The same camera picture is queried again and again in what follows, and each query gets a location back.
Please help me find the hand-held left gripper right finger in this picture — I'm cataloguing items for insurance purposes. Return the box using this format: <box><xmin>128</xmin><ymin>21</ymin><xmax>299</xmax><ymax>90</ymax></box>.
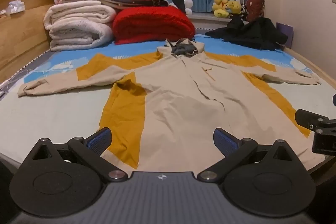
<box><xmin>197</xmin><ymin>128</ymin><xmax>296</xmax><ymax>183</ymax></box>

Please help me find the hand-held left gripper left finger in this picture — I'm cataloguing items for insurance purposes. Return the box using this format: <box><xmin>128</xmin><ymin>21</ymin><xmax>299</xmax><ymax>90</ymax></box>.
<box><xmin>31</xmin><ymin>127</ymin><xmax>128</xmax><ymax>183</ymax></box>

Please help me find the beige and mustard hooded jacket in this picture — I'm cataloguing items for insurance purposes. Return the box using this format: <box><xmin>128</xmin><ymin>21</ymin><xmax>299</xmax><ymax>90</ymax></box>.
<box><xmin>18</xmin><ymin>38</ymin><xmax>326</xmax><ymax>175</ymax></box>

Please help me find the pile of black clothes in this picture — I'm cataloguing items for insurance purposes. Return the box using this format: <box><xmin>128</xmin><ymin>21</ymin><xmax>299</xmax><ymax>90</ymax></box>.
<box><xmin>205</xmin><ymin>15</ymin><xmax>289</xmax><ymax>51</ymax></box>

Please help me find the blue and white printed bedsheet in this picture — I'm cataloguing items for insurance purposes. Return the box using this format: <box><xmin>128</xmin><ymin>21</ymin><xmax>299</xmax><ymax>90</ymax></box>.
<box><xmin>0</xmin><ymin>34</ymin><xmax>336</xmax><ymax>170</ymax></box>

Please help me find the purple box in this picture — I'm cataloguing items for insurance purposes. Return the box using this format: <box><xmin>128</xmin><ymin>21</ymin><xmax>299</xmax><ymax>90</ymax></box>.
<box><xmin>276</xmin><ymin>22</ymin><xmax>294</xmax><ymax>49</ymax></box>

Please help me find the white folded fleece blanket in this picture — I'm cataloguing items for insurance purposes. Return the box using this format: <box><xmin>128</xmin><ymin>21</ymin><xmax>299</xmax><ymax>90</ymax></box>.
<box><xmin>49</xmin><ymin>22</ymin><xmax>114</xmax><ymax>52</ymax></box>
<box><xmin>43</xmin><ymin>0</ymin><xmax>116</xmax><ymax>31</ymax></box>

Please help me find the dark red plush pillow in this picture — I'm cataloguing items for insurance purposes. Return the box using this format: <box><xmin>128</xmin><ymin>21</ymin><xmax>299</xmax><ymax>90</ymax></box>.
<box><xmin>247</xmin><ymin>0</ymin><xmax>265</xmax><ymax>21</ymax></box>

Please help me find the red folded blanket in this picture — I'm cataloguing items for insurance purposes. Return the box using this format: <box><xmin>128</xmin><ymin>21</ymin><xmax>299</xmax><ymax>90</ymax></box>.
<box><xmin>112</xmin><ymin>6</ymin><xmax>196</xmax><ymax>45</ymax></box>

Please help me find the yellow plush toy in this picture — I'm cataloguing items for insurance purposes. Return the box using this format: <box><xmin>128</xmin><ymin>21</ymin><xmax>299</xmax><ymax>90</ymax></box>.
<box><xmin>213</xmin><ymin>0</ymin><xmax>229</xmax><ymax>19</ymax></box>
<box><xmin>227</xmin><ymin>0</ymin><xmax>242</xmax><ymax>15</ymax></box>

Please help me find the dark patterned folded sheet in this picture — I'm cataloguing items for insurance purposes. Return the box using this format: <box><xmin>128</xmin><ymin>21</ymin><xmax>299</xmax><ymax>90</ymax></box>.
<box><xmin>62</xmin><ymin>0</ymin><xmax>169</xmax><ymax>8</ymax></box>

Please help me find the white plush toy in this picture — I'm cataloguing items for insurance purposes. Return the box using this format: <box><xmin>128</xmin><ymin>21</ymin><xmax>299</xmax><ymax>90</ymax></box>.
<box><xmin>183</xmin><ymin>0</ymin><xmax>194</xmax><ymax>15</ymax></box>

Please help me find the white tissue pack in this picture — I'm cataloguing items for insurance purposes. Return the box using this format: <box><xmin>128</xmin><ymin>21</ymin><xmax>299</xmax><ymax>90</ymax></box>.
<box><xmin>5</xmin><ymin>0</ymin><xmax>26</xmax><ymax>15</ymax></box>

